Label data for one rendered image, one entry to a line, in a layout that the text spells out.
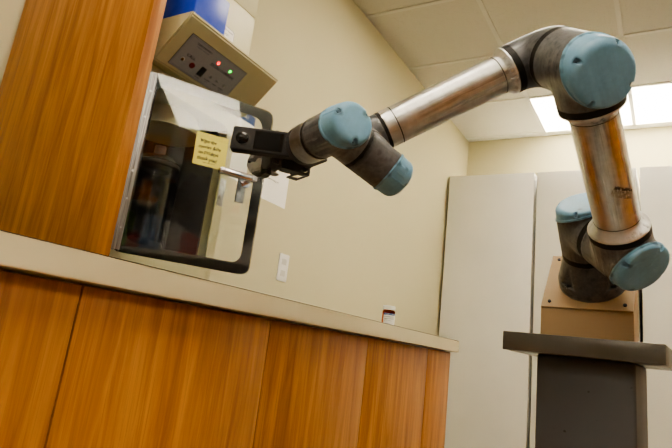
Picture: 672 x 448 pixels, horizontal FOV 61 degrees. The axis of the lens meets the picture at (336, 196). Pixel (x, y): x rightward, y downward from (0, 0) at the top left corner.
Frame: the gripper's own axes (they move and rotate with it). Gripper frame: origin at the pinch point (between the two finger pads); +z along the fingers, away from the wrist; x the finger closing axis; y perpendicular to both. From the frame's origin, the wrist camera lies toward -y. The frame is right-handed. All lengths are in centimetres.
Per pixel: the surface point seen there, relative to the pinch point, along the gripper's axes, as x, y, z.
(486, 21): 145, 156, 87
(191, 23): 28.6, -15.8, 6.1
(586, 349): -28, 68, -32
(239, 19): 47, 1, 26
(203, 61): 24.8, -9.6, 13.4
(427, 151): 104, 198, 176
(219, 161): 3.0, -1.4, 13.7
